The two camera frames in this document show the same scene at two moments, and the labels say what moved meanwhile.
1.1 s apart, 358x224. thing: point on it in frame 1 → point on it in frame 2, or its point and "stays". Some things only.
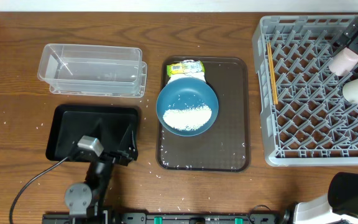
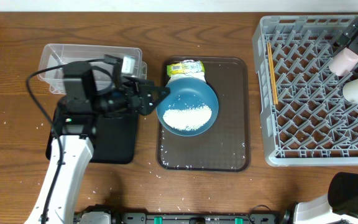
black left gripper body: (117, 160) → (110, 102)
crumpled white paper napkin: (197, 74) stays
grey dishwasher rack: (306, 121) stays
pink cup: (344, 63) stays
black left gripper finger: (127, 145) → (150, 96)
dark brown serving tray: (226, 145) stays
